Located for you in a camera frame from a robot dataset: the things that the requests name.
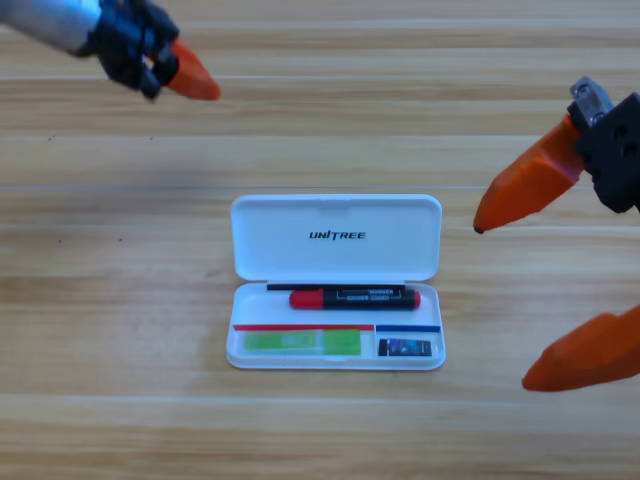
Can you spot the white Unitree pencil case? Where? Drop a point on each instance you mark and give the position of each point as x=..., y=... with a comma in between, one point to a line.
x=335, y=255

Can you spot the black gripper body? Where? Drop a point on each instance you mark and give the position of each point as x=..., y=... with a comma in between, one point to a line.
x=615, y=155
x=125, y=40

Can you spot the green white highlighter pen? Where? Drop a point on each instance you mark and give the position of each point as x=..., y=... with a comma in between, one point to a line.
x=300, y=342

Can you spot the black marker with red cap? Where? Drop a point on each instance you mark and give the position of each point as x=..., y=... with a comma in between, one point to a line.
x=360, y=299

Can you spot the small black eraser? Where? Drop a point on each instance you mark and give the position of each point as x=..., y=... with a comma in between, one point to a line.
x=405, y=347

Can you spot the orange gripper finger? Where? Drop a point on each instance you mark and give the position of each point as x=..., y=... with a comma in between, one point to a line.
x=525, y=190
x=590, y=355
x=192, y=75

